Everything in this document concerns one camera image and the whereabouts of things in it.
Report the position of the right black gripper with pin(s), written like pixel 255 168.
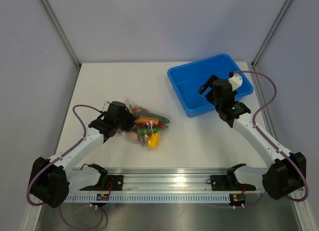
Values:
pixel 209 83

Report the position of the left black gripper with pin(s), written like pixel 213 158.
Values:
pixel 130 118

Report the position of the clear zip top bag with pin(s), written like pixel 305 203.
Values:
pixel 142 140

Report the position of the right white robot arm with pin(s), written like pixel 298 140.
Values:
pixel 285 171

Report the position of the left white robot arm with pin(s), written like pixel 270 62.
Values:
pixel 52 179

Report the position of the fake lychee bunch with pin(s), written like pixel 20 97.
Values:
pixel 137 109

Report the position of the pink fake peach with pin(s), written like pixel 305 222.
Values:
pixel 133 136

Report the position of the green fake chili pepper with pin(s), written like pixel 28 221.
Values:
pixel 150 130

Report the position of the yellow fake mango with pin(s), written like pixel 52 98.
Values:
pixel 153 140

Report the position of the green fake cucumber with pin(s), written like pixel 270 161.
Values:
pixel 161 118

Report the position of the blue plastic bin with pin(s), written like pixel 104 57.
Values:
pixel 186 80

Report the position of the orange papaya slice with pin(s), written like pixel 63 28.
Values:
pixel 143 120

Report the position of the left controller board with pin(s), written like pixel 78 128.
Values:
pixel 103 197

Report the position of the controller board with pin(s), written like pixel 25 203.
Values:
pixel 103 197
pixel 238 198

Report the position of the right controller board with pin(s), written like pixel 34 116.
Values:
pixel 238 198

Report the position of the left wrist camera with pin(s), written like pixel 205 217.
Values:
pixel 105 107

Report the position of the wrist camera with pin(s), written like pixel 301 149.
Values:
pixel 105 107
pixel 235 80

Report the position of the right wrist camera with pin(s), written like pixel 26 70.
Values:
pixel 235 80

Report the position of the right aluminium frame post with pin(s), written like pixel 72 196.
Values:
pixel 274 27

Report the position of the aluminium frame post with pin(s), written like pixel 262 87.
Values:
pixel 56 24
pixel 274 27

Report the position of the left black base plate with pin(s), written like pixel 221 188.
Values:
pixel 114 182

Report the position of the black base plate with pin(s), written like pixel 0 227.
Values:
pixel 114 182
pixel 219 183

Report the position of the aluminium mounting rail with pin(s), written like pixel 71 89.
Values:
pixel 146 180

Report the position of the white slotted cable duct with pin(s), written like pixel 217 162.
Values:
pixel 150 198

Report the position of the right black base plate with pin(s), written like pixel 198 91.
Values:
pixel 219 183

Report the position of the left aluminium frame post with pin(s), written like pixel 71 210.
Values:
pixel 56 24

